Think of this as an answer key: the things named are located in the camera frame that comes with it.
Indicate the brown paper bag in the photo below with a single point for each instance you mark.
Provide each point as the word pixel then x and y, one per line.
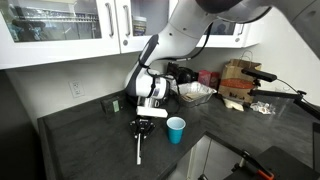
pixel 238 83

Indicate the white crumpled napkin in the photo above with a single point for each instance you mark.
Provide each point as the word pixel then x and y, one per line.
pixel 233 104

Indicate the red box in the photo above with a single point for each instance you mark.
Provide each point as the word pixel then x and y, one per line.
pixel 206 78

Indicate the wide glass cabinet door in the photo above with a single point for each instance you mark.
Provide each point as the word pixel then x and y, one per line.
pixel 60 50

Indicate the black coffee maker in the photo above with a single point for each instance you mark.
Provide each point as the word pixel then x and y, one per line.
pixel 183 75

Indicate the clear plastic wrappers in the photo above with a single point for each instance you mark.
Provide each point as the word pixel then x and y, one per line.
pixel 262 107

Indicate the black table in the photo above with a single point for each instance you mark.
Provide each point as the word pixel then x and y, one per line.
pixel 283 166

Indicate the small black box green label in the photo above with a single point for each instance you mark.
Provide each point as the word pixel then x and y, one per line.
pixel 108 106

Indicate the narrow glass cabinet door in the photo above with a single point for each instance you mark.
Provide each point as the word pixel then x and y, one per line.
pixel 133 45

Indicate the white wall power outlet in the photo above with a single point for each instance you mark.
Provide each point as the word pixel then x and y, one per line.
pixel 76 88

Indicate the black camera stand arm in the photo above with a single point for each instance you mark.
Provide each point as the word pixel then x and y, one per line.
pixel 276 94

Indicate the black external camera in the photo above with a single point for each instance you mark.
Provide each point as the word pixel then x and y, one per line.
pixel 259 75

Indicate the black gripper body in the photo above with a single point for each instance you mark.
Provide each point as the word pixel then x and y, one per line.
pixel 142 125

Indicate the blue plastic cup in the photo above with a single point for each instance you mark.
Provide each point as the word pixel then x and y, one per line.
pixel 176 133

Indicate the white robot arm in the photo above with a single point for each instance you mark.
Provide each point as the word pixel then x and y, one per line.
pixel 180 33

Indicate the metal dish rack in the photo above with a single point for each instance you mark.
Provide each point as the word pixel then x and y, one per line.
pixel 50 15

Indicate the black toaster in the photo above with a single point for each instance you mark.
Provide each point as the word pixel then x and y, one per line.
pixel 131 100

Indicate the white cabinet door behind robot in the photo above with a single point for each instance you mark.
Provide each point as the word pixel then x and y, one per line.
pixel 220 41

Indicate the can inside cabinet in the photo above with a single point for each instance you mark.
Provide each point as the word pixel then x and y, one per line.
pixel 139 26

